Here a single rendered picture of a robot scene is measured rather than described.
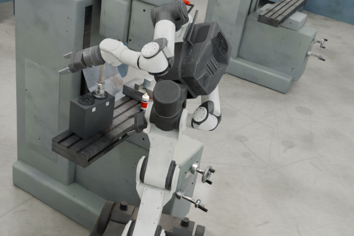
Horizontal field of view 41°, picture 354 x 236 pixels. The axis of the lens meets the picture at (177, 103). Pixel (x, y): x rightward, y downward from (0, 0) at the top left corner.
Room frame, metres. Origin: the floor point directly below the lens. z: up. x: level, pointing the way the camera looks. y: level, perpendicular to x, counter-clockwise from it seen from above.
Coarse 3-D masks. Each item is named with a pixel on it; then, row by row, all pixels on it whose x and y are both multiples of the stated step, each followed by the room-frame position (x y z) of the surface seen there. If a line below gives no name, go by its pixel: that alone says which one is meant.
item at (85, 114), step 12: (84, 96) 2.16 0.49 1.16; (96, 96) 2.19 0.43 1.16; (108, 96) 2.23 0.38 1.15; (72, 108) 2.11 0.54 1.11; (84, 108) 2.07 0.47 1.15; (96, 108) 2.12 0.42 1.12; (108, 108) 2.20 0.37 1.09; (72, 120) 2.11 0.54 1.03; (84, 120) 2.06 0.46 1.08; (96, 120) 2.13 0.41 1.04; (108, 120) 2.21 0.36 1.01; (84, 132) 2.06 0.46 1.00; (96, 132) 2.14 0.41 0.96
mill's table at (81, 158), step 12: (120, 108) 2.44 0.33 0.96; (132, 108) 2.49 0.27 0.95; (120, 120) 2.31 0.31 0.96; (132, 120) 2.33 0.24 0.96; (72, 132) 2.10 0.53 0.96; (108, 132) 2.18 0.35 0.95; (120, 132) 2.18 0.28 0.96; (60, 144) 1.99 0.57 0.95; (72, 144) 2.01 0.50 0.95; (84, 144) 2.01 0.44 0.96; (96, 144) 2.03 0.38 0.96; (108, 144) 2.09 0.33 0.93; (72, 156) 1.95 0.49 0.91; (84, 156) 1.92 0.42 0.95; (96, 156) 2.00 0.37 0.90; (84, 168) 1.92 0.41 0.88
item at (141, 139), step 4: (140, 132) 2.36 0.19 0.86; (144, 132) 2.35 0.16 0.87; (132, 136) 2.39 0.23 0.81; (136, 136) 2.37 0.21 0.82; (140, 136) 2.36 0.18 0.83; (144, 136) 2.35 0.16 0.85; (148, 136) 2.34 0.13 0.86; (128, 140) 2.40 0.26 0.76; (132, 140) 2.39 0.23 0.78; (136, 140) 2.37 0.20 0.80; (140, 140) 2.36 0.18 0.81; (144, 140) 2.35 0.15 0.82; (148, 140) 2.34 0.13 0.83; (136, 144) 2.37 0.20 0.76; (140, 144) 2.36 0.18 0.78; (144, 144) 2.35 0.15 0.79; (148, 144) 2.34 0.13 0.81; (144, 148) 2.35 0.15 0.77; (148, 148) 2.33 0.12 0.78
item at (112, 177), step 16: (128, 144) 2.41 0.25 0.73; (176, 144) 2.46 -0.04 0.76; (192, 144) 2.49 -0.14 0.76; (96, 160) 2.51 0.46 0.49; (112, 160) 2.45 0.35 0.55; (128, 160) 2.40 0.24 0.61; (176, 160) 2.29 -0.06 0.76; (192, 160) 2.39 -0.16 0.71; (80, 176) 2.56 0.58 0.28; (96, 176) 2.50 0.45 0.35; (112, 176) 2.45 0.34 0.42; (128, 176) 2.40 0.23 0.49; (192, 176) 2.44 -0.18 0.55; (96, 192) 2.50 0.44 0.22; (112, 192) 2.44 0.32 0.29; (128, 192) 2.39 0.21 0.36; (192, 192) 2.50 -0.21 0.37; (176, 208) 2.31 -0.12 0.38
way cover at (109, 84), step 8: (88, 72) 2.62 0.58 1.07; (96, 72) 2.67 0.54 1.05; (104, 72) 2.73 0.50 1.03; (112, 72) 2.79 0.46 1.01; (88, 80) 2.59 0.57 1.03; (96, 80) 2.64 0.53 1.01; (104, 80) 2.70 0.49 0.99; (112, 80) 2.75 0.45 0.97; (120, 80) 2.81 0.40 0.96; (88, 88) 2.56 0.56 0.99; (112, 88) 2.70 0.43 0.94; (120, 88) 2.75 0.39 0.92; (120, 96) 2.68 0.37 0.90
